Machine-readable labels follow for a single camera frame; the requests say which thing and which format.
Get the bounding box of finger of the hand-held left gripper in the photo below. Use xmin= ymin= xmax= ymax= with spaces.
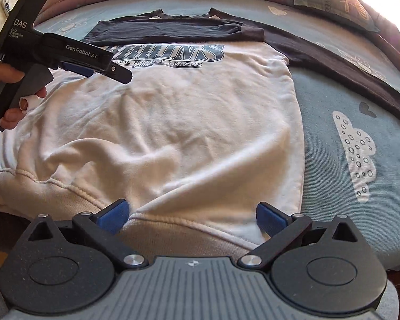
xmin=61 ymin=60 xmax=94 ymax=77
xmin=95 ymin=63 xmax=133 ymax=85

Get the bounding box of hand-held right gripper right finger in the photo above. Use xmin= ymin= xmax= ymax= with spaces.
xmin=238 ymin=202 xmax=360 ymax=270

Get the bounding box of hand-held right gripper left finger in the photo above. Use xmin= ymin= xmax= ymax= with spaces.
xmin=28 ymin=199 xmax=148 ymax=270

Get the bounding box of cream and black raglan sweatshirt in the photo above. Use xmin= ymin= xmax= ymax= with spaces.
xmin=0 ymin=7 xmax=400 ymax=250

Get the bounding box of person's left hand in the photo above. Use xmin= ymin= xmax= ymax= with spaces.
xmin=0 ymin=63 xmax=48 ymax=130

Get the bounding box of bed with blue floral sheet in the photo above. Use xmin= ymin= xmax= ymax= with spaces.
xmin=0 ymin=0 xmax=400 ymax=272

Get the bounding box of blue-green printed pillow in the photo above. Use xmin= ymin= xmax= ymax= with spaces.
xmin=291 ymin=0 xmax=381 ymax=34

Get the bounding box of pink pillow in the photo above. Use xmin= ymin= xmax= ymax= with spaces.
xmin=363 ymin=2 xmax=400 ymax=45

